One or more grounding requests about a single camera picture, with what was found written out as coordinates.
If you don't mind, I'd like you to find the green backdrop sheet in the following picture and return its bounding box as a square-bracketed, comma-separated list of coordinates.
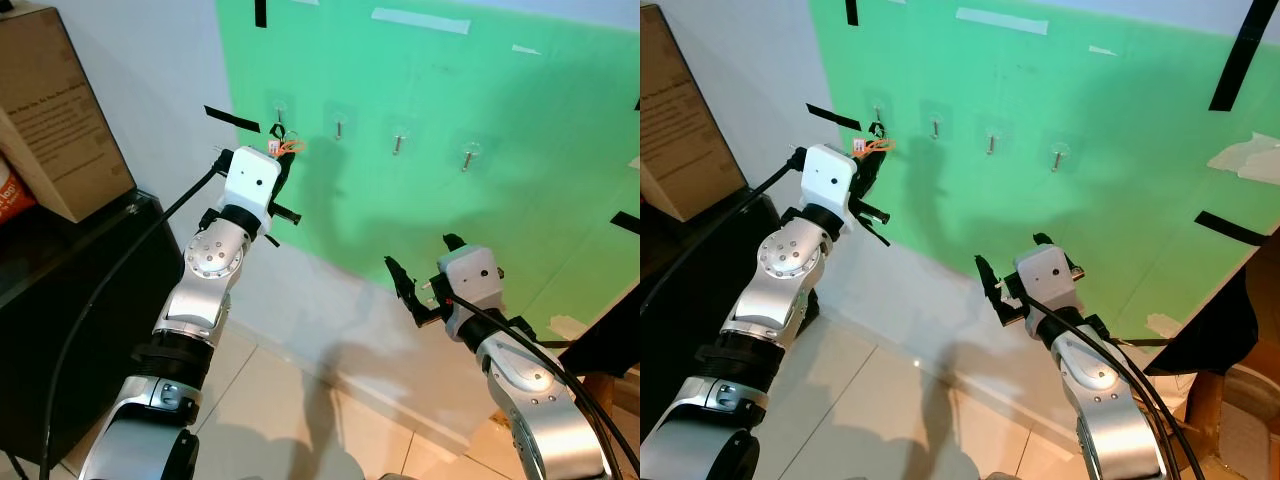
[215, 0, 641, 347]
[808, 0, 1280, 347]

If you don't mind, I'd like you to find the tall brown cardboard box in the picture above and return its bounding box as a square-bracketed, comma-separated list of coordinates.
[640, 5, 749, 223]
[0, 5, 137, 224]

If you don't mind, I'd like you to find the black cabinet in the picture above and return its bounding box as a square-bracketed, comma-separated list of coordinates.
[640, 188, 783, 331]
[0, 190, 187, 467]

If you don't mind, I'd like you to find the low brown cardboard box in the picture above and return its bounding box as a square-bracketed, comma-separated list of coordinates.
[1188, 365, 1280, 476]
[580, 372, 641, 431]

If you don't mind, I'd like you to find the wide translucent tape strip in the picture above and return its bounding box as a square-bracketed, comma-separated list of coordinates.
[955, 7, 1050, 36]
[371, 7, 472, 36]

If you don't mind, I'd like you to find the torn pale tape patch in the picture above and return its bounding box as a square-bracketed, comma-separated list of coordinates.
[1207, 132, 1280, 184]

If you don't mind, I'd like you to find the long black tape strip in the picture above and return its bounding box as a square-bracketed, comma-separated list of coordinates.
[1208, 0, 1278, 113]

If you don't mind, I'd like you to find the orange white shopping bag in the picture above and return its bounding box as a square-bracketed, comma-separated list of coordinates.
[0, 152, 39, 227]

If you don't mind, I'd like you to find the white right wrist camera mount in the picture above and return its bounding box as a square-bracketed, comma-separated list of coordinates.
[1013, 245, 1083, 320]
[437, 247, 504, 323]

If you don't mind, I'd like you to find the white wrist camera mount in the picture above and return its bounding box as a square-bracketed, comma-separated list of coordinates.
[222, 147, 283, 237]
[800, 144, 859, 227]
[437, 247, 504, 323]
[1013, 245, 1083, 320]

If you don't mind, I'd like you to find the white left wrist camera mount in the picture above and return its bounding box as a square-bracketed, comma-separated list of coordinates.
[800, 144, 859, 227]
[222, 147, 283, 237]

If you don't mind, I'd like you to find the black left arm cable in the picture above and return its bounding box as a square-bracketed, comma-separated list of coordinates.
[640, 148, 807, 297]
[40, 150, 233, 480]

